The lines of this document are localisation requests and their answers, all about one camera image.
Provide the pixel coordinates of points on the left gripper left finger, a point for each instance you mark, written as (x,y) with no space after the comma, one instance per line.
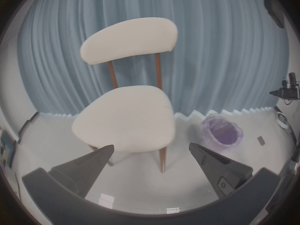
(86,170)

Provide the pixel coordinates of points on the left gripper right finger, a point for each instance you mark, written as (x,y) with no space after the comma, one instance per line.
(218,170)

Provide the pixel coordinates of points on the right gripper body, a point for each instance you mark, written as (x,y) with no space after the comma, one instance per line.
(289,93)

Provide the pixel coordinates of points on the white trash bin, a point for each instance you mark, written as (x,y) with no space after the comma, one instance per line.
(211,140)

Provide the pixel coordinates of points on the purple plastic bag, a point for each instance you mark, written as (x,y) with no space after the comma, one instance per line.
(225,135)

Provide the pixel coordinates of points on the white wooden chair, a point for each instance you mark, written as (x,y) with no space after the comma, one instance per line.
(126,118)

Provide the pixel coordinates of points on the blue-green curtain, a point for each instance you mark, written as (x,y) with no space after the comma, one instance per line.
(211,55)

